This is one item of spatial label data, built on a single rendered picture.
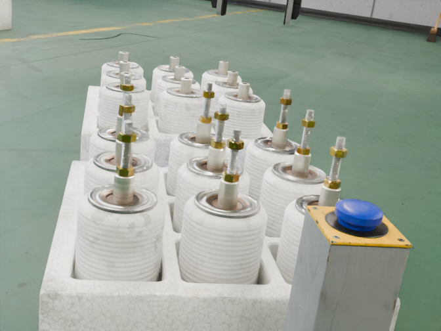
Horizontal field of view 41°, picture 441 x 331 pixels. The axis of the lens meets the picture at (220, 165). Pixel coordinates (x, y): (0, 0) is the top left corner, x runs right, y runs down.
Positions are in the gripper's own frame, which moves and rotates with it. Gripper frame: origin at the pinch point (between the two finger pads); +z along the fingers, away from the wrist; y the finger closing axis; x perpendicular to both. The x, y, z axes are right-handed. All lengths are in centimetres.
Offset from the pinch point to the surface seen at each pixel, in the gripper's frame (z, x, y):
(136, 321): 32.3, 10.5, 6.5
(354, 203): 14.0, 13.1, -12.3
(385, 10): 29, -640, -65
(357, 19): 42, -644, -36
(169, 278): 29.0, 6.2, 4.5
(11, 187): 47, -46, 52
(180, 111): 24, -47, 18
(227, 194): 20.3, 1.0, 0.1
